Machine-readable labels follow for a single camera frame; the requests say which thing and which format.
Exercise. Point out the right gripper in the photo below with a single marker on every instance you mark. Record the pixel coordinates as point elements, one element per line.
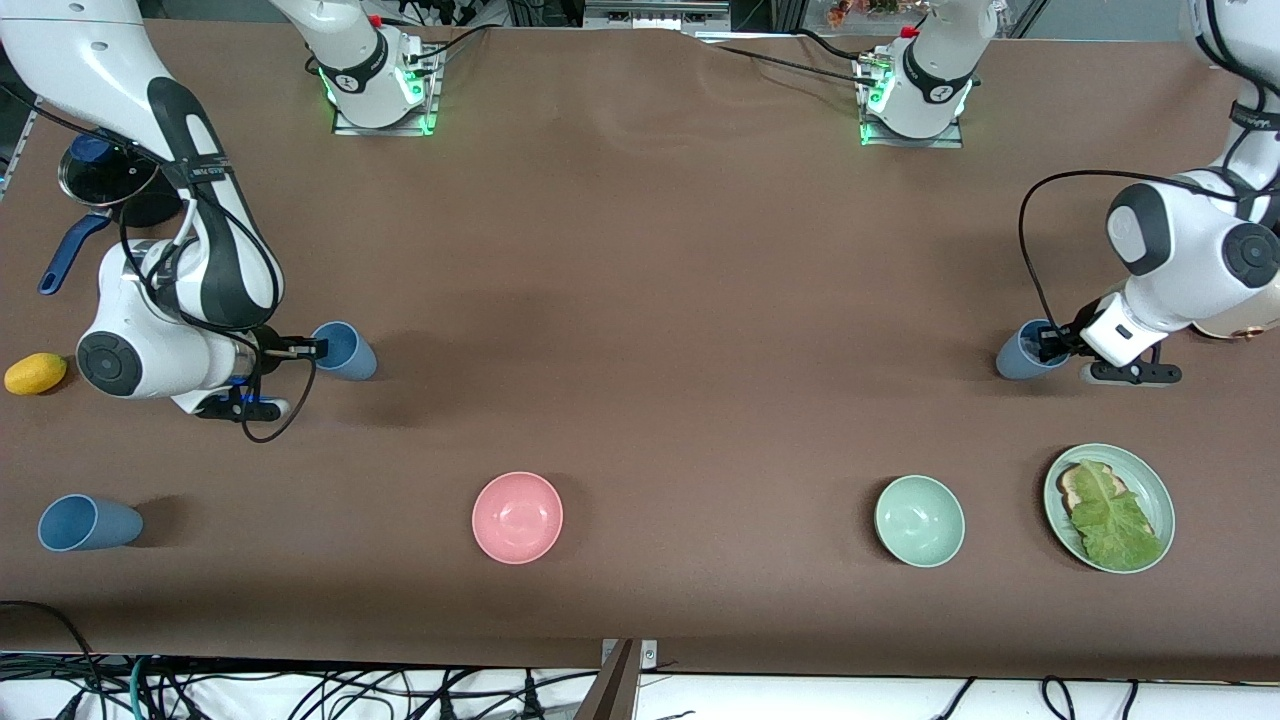
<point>268,346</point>

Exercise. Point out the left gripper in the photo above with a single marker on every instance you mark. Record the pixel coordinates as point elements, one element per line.
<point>1062,343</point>

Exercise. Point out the blue plastic cup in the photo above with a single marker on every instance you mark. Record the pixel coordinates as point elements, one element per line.
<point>352,358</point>
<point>95,524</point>

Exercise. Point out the blue cup with paper inside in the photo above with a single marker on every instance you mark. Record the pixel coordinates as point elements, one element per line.
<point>1015,362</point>

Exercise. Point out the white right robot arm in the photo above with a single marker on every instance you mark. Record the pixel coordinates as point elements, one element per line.
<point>60,50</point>

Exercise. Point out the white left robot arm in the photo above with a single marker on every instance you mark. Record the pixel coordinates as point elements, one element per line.
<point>1190,270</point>

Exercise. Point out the toasted bread slice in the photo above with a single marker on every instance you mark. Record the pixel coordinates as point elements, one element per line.
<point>1072,485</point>

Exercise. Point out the mint green plate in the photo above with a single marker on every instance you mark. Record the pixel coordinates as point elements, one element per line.
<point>1155,490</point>

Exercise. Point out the green lettuce leaf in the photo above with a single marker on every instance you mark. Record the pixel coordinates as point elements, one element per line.
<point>1115,525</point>

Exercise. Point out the mint green bowl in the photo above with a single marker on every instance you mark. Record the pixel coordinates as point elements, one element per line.
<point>920,522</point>

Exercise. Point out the glass lid with blue knob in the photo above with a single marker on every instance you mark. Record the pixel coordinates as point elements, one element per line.
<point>105,178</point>

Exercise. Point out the yellow lemon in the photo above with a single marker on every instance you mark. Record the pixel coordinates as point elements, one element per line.
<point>35,374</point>

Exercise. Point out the pink bowl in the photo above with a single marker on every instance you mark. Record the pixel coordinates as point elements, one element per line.
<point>517,518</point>

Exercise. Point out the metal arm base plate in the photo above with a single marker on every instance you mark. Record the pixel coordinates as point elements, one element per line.
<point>915,142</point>
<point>432,100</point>

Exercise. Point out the brown camera support bar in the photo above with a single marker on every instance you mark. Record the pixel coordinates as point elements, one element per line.
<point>612,690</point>

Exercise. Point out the aluminium frame profile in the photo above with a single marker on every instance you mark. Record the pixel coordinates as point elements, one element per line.
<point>655,12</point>

